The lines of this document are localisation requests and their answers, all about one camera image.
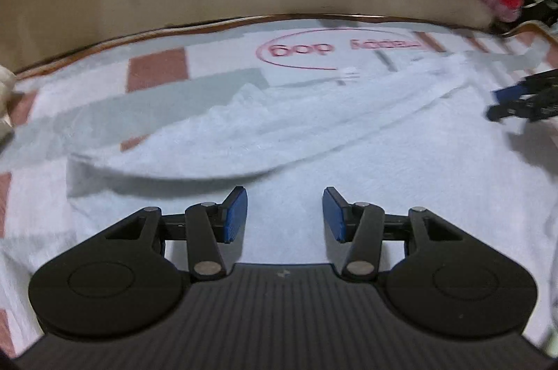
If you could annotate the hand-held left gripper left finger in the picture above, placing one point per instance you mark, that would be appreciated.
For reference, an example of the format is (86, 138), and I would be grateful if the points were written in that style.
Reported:
(235, 217)

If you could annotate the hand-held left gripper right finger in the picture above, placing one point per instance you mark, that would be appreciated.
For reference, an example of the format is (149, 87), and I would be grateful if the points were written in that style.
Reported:
(335, 217)

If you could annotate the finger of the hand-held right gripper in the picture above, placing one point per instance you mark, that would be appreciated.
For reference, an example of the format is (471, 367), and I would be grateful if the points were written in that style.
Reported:
(510, 94)
(532, 108)

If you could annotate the light grey printed sweatshirt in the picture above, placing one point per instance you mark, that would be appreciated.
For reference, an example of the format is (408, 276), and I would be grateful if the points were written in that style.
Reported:
(305, 125)

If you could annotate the stack of folded clothes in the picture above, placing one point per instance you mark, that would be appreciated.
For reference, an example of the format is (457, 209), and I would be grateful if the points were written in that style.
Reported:
(5, 90)

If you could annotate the striped rug with pink blocks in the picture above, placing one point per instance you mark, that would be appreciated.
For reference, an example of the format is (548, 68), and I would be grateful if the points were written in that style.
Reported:
(157, 69)

